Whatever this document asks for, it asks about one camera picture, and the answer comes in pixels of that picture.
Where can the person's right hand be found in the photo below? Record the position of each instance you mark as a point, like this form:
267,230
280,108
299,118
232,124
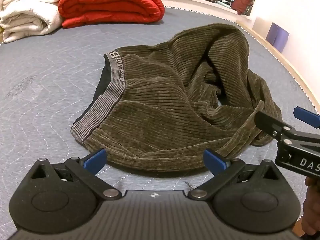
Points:
313,192

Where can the white folded blanket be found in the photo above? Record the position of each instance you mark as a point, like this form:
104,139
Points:
25,15

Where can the white window ledge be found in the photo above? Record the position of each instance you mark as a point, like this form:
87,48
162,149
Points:
200,5

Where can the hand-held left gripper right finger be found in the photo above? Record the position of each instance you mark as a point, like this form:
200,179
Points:
215,161

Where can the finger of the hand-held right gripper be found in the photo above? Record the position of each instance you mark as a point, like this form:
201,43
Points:
267,123
303,113

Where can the red folded quilt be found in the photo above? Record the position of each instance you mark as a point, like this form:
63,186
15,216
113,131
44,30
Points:
112,2

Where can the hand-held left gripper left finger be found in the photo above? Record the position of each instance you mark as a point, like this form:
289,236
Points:
96,160

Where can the grey quilted mattress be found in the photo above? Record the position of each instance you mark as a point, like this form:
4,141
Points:
50,92

